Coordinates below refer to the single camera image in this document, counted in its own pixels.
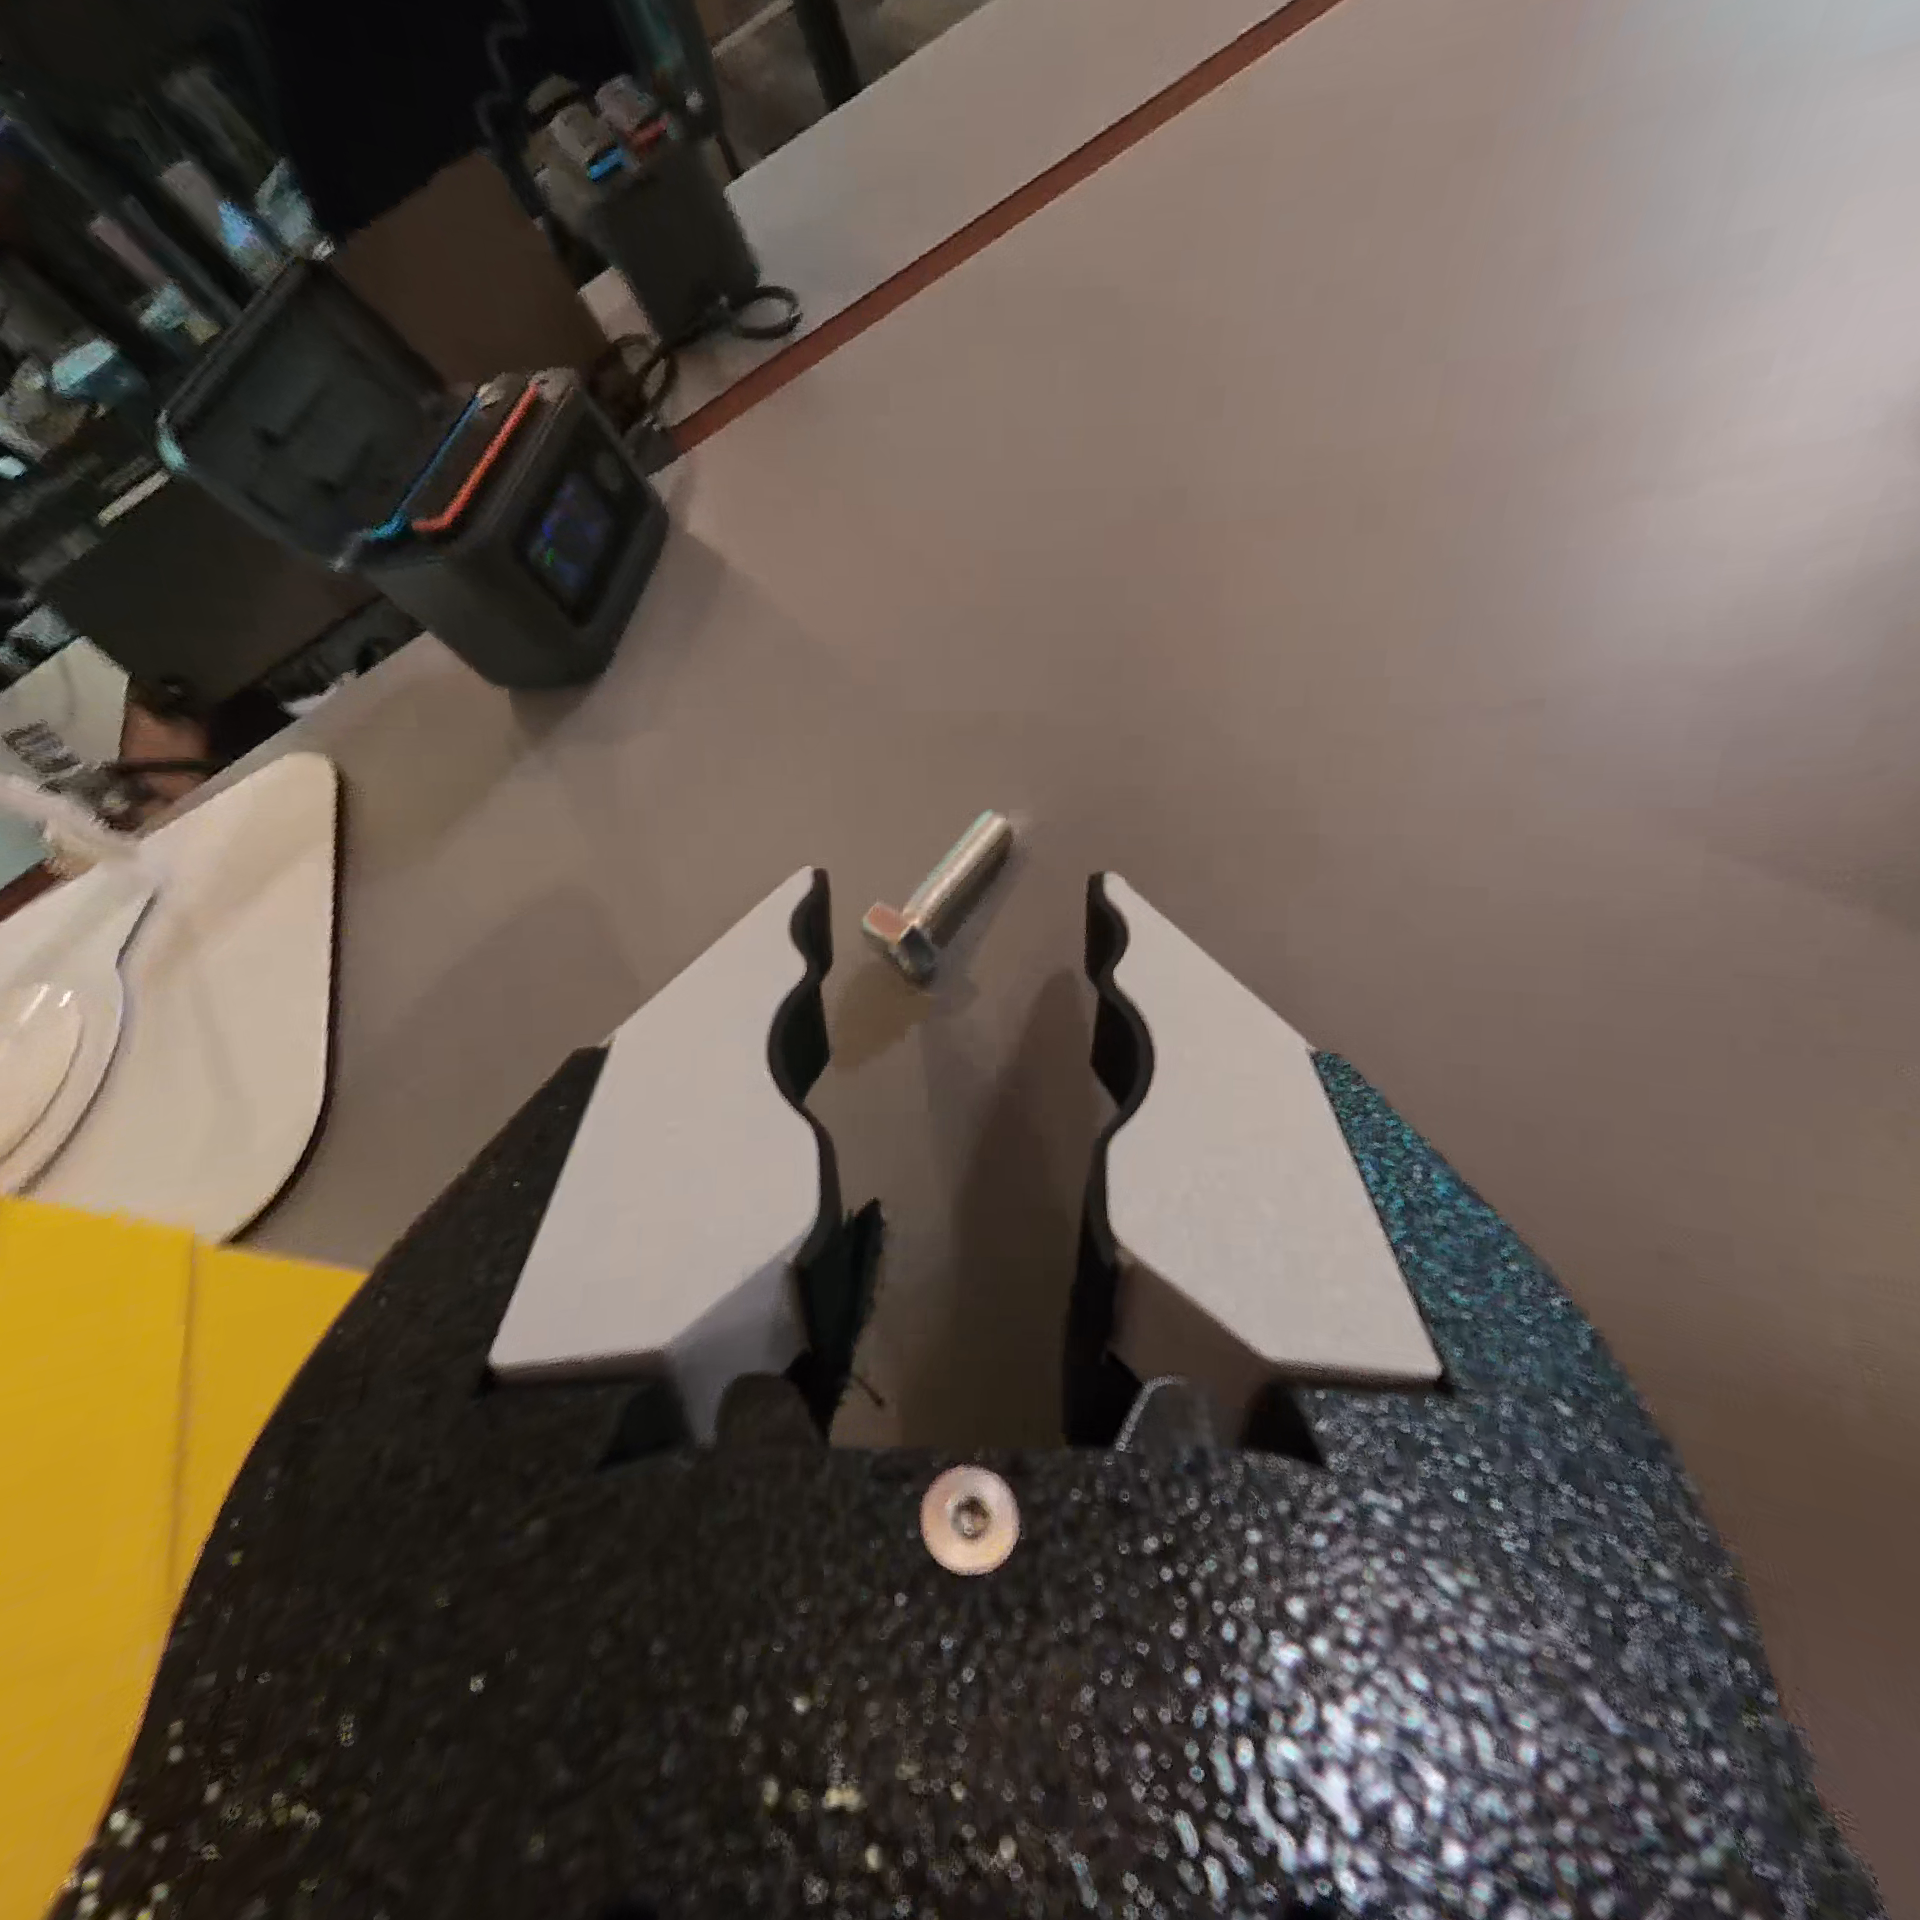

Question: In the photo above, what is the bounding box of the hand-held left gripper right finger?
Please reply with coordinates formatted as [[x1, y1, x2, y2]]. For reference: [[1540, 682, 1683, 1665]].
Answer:
[[1083, 871, 1447, 1450]]

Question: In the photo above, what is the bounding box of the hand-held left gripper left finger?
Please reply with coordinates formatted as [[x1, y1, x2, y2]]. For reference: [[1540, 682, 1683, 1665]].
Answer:
[[487, 864, 847, 1446]]

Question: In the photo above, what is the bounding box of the steel hex bolt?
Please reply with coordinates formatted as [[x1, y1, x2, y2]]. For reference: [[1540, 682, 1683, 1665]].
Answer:
[[861, 810, 1026, 989]]

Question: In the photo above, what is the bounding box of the yellow plastic bin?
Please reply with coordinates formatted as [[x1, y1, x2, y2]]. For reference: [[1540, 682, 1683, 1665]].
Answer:
[[0, 1196, 370, 1920]]

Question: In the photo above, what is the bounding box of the black charging case with display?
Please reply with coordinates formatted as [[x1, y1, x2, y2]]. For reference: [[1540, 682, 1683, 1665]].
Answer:
[[157, 255, 673, 692]]

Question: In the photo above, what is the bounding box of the black battery charger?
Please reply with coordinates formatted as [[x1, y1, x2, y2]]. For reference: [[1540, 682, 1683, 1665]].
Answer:
[[546, 66, 771, 351]]

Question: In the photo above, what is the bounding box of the brown cardboard box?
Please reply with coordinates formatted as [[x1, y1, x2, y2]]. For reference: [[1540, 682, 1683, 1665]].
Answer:
[[326, 146, 611, 415]]

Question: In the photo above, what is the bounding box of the black cable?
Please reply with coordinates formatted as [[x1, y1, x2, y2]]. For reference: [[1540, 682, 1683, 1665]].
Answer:
[[600, 283, 808, 471]]

